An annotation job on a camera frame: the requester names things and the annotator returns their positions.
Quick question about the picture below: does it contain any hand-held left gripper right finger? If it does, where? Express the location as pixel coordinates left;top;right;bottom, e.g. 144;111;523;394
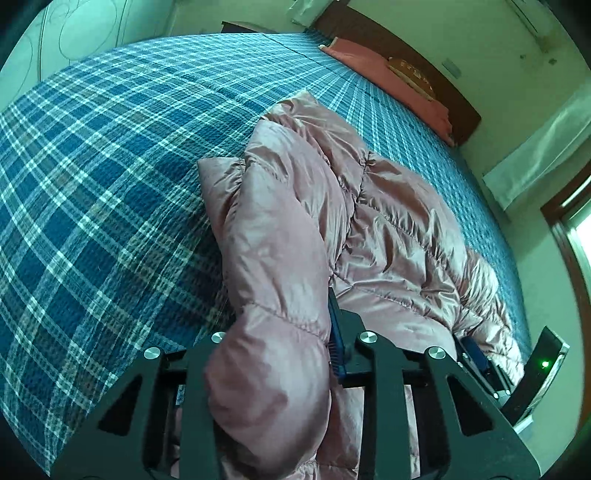
328;286;541;480

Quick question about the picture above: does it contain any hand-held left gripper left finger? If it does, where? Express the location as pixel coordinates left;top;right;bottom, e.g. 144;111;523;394
51;331;232;480

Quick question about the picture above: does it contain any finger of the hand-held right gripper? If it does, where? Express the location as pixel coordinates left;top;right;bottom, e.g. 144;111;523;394
455;335;513;403

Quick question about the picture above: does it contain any pink puffer jacket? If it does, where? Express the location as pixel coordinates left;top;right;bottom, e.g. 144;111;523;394
168;90;532;480

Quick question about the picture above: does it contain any bed with blue plaid sheet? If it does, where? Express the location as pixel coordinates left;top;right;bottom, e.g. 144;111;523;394
0;28;532;480

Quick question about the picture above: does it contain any long pale green curtain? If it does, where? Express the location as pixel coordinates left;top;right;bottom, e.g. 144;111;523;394
481;85;591;212

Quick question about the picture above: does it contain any dark wooden headboard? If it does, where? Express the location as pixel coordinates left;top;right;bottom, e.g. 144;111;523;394
314;4;483;147

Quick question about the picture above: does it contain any brown patterned cushion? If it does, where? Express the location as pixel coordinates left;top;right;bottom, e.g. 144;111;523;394
387;56;437;101

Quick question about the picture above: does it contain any red pillow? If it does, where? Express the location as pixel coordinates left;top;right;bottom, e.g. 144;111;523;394
320;38;454;138

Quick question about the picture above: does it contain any dark wooden nightstand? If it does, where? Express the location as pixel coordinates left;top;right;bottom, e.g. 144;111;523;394
221;20;265;36

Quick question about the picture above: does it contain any glass wardrobe with circle pattern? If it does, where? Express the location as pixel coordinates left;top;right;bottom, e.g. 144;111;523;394
7;0;178;77

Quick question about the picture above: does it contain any window with brown frame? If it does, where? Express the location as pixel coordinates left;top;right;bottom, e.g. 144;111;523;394
540;182;591;337

